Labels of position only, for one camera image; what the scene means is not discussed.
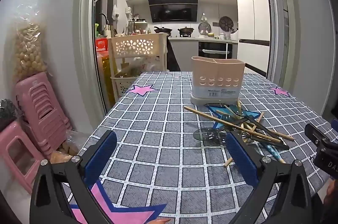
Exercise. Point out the white rice cooker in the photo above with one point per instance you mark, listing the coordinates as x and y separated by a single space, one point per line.
234 35

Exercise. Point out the round dark steamer rack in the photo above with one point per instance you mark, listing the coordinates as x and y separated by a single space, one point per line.
225 23

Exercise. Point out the clear grey plastic spoon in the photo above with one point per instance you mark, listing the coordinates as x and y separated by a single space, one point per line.
207 135
232 117

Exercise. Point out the knife block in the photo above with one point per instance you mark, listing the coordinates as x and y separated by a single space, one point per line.
107 31

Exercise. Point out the beige plastic trolley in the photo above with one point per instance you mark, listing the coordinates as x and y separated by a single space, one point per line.
137 45

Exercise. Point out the pink plastic stool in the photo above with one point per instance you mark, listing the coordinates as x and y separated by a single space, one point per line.
10 139

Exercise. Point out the black kitchen faucet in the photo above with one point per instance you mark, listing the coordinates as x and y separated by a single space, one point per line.
104 16

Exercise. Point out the stack of pink plastic stools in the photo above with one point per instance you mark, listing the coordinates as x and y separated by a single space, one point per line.
39 107

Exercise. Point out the black cooking pot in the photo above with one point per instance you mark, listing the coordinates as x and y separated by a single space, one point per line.
185 31

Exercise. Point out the round pink rack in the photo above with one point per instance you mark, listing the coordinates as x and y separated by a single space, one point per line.
204 28

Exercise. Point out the clear bag of beans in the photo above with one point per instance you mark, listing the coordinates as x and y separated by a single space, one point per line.
27 49

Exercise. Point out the pink utensil holder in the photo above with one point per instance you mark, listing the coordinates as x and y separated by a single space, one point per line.
216 70

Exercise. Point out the black built-in oven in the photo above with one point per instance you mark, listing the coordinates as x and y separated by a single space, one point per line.
215 49

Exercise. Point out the black wok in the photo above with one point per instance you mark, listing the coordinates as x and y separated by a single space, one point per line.
163 29

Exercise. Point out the black range hood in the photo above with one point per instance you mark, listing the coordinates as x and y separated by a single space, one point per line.
173 11

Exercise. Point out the white refrigerator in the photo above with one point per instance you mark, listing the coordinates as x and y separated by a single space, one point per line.
253 15

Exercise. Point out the yellow oil bottle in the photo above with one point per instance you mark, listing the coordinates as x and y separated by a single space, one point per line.
107 76

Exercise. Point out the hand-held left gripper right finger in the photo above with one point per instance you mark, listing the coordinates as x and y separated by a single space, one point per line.
241 158

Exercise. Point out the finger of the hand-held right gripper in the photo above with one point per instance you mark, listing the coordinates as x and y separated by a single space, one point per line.
315 134

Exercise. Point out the red plastic basket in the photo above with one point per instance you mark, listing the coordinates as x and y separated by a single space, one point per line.
101 45

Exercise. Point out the white spice rack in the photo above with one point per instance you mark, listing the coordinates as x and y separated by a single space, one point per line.
137 27

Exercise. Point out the black hanging cloth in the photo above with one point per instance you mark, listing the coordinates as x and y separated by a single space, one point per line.
173 57

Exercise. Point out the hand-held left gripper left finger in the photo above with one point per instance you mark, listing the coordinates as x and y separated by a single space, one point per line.
100 158

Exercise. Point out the dark plastic bag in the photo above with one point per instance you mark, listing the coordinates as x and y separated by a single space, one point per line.
6 113

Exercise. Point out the grey plaid star tablecloth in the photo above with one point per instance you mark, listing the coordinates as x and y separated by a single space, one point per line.
158 134

